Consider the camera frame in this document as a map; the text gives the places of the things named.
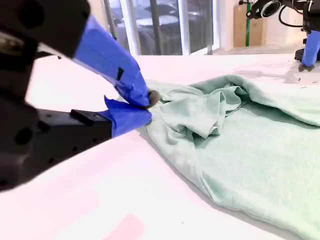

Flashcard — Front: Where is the brown cardboard box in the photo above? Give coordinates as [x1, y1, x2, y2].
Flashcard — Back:
[233, 4, 268, 48]

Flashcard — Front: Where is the black camera cable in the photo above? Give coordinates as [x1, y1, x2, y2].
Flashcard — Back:
[278, 4, 305, 29]

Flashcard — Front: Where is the white framed glass door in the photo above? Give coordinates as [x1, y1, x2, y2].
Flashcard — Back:
[103, 0, 222, 57]

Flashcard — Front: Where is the green pole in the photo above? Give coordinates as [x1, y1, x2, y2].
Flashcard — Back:
[245, 16, 251, 47]

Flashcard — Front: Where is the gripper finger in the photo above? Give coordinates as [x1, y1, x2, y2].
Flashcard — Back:
[34, 95, 153, 176]
[14, 0, 161, 109]
[298, 31, 320, 74]

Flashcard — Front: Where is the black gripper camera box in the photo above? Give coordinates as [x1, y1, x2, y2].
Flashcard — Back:
[245, 0, 284, 19]

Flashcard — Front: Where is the pale green T-shirt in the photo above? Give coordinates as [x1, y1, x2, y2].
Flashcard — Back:
[143, 74, 320, 240]

